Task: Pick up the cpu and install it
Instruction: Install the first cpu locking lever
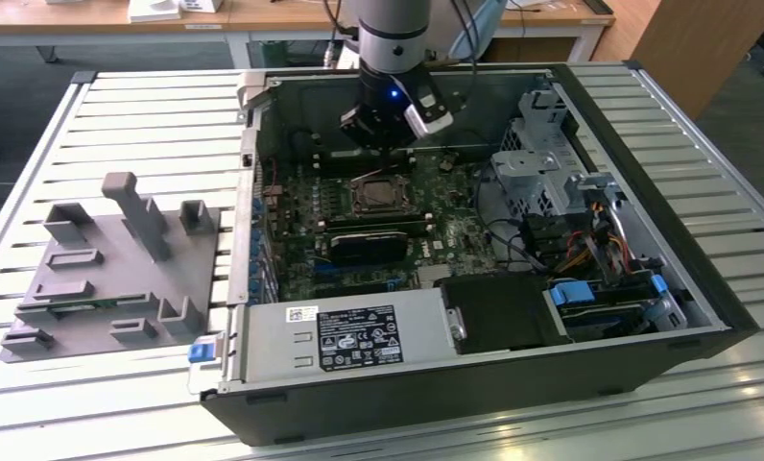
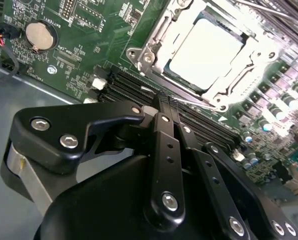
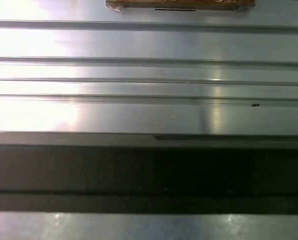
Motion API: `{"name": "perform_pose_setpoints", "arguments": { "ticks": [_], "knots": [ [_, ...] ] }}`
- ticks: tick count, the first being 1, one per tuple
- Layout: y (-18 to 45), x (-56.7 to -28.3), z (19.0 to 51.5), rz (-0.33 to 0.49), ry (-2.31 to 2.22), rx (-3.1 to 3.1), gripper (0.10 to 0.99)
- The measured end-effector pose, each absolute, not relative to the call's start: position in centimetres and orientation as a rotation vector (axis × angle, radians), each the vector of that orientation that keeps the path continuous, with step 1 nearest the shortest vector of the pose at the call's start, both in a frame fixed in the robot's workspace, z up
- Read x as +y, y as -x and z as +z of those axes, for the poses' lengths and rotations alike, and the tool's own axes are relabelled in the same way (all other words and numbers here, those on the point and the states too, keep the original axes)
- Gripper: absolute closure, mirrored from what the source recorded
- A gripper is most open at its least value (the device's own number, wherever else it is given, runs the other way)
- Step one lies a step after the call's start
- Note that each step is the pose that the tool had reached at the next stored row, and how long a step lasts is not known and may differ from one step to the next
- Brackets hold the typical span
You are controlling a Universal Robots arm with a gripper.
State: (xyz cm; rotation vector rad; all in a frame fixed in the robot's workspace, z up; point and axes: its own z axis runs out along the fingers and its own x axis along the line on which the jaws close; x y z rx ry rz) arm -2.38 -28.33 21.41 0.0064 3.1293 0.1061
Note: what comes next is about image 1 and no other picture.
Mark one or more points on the hard disk in blue carrier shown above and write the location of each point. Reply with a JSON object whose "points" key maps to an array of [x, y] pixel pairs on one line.
{"points": [[570, 292]]}

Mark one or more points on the wooden desk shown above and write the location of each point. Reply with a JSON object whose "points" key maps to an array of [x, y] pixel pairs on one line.
{"points": [[567, 24]]}

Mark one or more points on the CPU socket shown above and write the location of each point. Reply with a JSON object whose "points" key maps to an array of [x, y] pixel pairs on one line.
{"points": [[384, 209]]}

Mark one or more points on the grey parts rack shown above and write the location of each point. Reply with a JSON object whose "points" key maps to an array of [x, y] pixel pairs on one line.
{"points": [[119, 269]]}

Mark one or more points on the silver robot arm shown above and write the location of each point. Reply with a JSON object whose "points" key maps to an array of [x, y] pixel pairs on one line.
{"points": [[391, 43]]}

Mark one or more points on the silver power supply unit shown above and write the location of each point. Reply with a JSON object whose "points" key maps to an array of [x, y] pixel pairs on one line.
{"points": [[272, 336]]}

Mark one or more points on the wooden cabinet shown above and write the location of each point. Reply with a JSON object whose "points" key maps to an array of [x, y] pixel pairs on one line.
{"points": [[689, 48]]}

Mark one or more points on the blue power supply latch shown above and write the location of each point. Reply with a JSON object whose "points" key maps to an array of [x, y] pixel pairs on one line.
{"points": [[201, 351]]}

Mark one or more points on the blue bay latch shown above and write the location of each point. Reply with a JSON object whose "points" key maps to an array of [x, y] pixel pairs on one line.
{"points": [[658, 284]]}

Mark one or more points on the black PC case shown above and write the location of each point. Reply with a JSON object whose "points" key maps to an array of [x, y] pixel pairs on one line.
{"points": [[420, 398]]}

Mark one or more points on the black plastic shroud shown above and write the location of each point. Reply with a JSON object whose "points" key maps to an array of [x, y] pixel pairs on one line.
{"points": [[503, 312]]}

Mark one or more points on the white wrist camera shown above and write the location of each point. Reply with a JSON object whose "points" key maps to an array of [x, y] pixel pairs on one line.
{"points": [[430, 115]]}

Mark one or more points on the black RAM slot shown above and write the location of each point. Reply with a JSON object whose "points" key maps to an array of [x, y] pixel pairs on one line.
{"points": [[368, 225], [343, 162], [368, 218], [368, 222], [343, 157], [343, 152], [368, 229]]}

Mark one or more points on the white cardboard box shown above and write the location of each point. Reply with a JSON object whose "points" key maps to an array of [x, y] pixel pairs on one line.
{"points": [[153, 12]]}

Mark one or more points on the green motherboard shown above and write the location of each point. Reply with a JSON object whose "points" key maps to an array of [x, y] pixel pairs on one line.
{"points": [[458, 240]]}

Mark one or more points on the small brown heatsink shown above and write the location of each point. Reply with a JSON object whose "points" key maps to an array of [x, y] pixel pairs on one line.
{"points": [[271, 191]]}

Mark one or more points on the black graphics card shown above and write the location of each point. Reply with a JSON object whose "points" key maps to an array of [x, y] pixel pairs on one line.
{"points": [[366, 249]]}

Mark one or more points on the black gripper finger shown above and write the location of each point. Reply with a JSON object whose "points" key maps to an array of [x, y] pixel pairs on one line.
{"points": [[380, 154], [391, 156]]}

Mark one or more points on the green RAM stick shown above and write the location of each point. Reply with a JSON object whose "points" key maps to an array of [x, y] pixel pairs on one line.
{"points": [[103, 303]]}

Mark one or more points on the small silver heatsink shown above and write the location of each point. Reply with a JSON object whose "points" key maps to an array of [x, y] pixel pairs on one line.
{"points": [[430, 274]]}

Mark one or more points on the white printed box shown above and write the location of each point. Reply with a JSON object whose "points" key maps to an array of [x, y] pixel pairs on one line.
{"points": [[205, 5]]}

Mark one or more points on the silver CPU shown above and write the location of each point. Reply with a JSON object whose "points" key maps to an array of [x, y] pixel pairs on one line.
{"points": [[382, 192]]}

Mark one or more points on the silver drive cage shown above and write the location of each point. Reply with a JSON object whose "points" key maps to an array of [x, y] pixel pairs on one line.
{"points": [[522, 163]]}

